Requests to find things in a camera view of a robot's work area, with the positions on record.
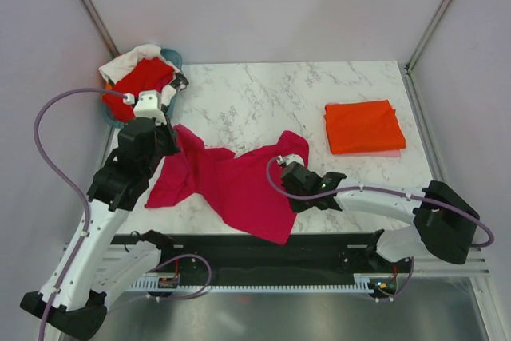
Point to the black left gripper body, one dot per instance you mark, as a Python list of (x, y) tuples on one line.
[(166, 143)]

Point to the magenta t shirt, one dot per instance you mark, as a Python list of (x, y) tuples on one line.
[(236, 188)]

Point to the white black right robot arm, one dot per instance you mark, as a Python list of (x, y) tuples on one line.
[(437, 221)]

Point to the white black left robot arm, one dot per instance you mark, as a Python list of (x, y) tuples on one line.
[(77, 297)]

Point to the red t shirt in basket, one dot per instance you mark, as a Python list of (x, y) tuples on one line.
[(147, 75)]

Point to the white black t shirt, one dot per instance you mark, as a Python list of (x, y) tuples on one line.
[(124, 64)]

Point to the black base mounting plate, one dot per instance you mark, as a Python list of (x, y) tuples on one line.
[(304, 260)]

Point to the folded orange t shirt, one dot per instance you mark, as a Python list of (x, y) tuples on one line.
[(363, 127)]

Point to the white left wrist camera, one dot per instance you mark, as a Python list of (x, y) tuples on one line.
[(147, 105)]

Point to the aluminium frame rail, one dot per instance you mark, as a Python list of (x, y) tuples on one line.
[(425, 266)]

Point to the left aluminium corner post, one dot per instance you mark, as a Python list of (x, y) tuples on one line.
[(100, 27)]

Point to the aluminium corner post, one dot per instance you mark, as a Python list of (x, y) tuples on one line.
[(433, 24), (100, 27)]

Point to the white slotted cable duct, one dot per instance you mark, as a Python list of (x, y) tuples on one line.
[(362, 283)]

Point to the right aluminium corner post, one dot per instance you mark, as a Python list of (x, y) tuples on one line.
[(433, 24)]

